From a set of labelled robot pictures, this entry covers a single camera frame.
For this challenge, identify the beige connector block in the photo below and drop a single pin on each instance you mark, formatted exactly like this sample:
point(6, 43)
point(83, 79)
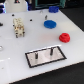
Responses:
point(18, 27)

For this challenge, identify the small blue part at back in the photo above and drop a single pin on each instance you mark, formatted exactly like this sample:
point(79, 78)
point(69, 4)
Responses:
point(53, 9)

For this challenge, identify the red gear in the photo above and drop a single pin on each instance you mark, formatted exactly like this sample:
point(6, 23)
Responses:
point(64, 37)

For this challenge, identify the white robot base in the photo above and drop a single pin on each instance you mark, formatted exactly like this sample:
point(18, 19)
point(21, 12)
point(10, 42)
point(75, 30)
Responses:
point(12, 6)

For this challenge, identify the peg base plate black-bordered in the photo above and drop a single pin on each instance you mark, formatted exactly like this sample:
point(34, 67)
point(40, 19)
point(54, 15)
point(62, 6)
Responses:
point(44, 56)

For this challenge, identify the blue gear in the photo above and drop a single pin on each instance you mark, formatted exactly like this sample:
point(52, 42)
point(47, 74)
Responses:
point(50, 24)

